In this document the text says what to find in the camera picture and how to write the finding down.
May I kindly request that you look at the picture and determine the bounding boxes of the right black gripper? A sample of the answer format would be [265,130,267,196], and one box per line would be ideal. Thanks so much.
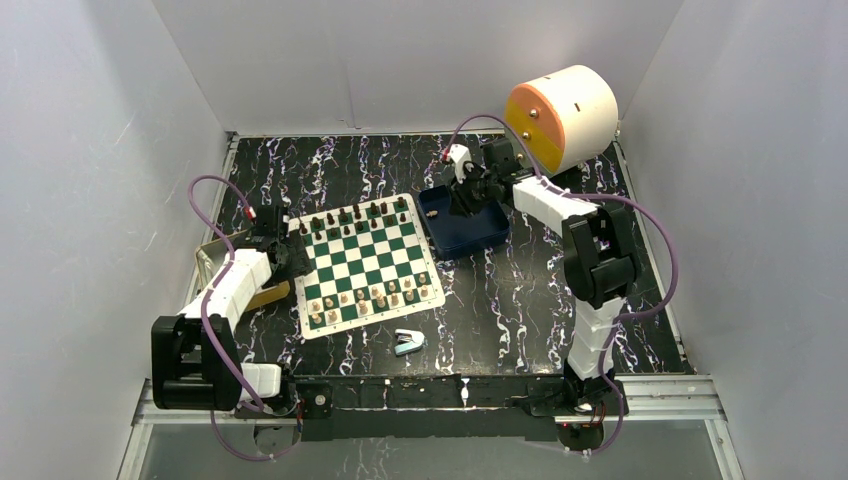
[445,164,497,220]

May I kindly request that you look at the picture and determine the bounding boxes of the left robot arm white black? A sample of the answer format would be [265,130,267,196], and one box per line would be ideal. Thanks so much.
[151,206,312,416]

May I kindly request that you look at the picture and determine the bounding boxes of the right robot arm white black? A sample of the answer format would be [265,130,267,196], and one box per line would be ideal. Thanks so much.
[443,138,642,414]

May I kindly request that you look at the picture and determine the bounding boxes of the green white chess board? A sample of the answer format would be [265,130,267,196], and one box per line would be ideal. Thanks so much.
[293,193,446,340]

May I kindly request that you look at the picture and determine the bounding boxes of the dark chess pieces row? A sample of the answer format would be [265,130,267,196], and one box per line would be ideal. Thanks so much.
[289,195,417,243]

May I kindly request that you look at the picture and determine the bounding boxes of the blue tray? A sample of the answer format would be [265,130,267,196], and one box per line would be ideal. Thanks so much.
[416,185,511,260]

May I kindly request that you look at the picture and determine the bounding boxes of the gold metal tin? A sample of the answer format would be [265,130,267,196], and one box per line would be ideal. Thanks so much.
[194,239,291,312]

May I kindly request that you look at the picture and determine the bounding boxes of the white cylindrical drawer cabinet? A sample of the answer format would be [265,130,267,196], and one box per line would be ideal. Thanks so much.
[504,65,619,176]

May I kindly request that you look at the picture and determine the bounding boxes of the small light blue stapler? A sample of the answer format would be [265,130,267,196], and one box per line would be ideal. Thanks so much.
[394,329,426,357]

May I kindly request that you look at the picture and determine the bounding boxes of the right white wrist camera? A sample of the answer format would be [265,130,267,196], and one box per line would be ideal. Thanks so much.
[444,144,472,184]

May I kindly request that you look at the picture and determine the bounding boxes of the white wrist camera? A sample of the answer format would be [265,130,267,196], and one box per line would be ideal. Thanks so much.
[246,222,277,243]
[444,144,472,184]

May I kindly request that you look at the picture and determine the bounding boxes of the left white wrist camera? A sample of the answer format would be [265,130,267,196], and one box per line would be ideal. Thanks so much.
[246,222,277,243]

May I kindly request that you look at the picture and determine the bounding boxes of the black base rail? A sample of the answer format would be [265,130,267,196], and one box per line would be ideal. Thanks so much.
[269,374,630,446]

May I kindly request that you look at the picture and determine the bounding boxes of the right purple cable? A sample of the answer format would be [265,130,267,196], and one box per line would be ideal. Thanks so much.
[440,115,680,457]

